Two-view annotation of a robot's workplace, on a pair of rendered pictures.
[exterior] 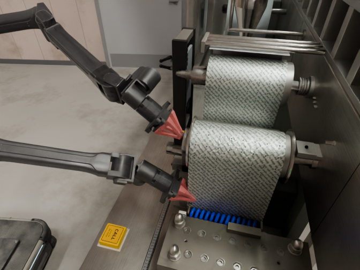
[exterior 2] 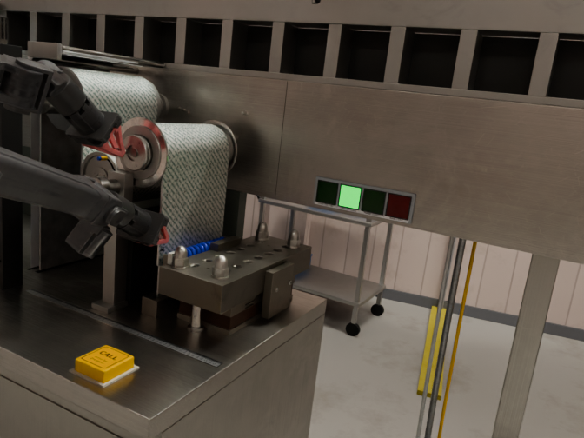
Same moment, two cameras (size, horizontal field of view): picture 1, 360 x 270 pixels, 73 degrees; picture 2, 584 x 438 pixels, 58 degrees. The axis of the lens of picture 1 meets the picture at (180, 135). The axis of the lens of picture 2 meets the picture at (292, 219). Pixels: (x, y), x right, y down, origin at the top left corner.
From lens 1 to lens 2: 102 cm
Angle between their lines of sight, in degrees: 72
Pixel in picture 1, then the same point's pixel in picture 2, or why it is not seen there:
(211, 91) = not seen: hidden behind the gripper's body
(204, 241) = not seen: hidden behind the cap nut
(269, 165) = (222, 148)
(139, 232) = (122, 346)
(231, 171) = (198, 166)
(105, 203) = not seen: outside the picture
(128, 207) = (56, 348)
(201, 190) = (174, 215)
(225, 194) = (195, 209)
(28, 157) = (35, 168)
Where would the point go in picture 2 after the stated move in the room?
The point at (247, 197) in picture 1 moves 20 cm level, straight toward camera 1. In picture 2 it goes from (210, 204) to (273, 222)
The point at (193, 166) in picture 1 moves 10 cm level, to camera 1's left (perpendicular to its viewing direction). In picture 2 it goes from (168, 173) to (143, 179)
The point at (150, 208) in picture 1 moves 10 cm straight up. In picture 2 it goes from (87, 330) to (89, 283)
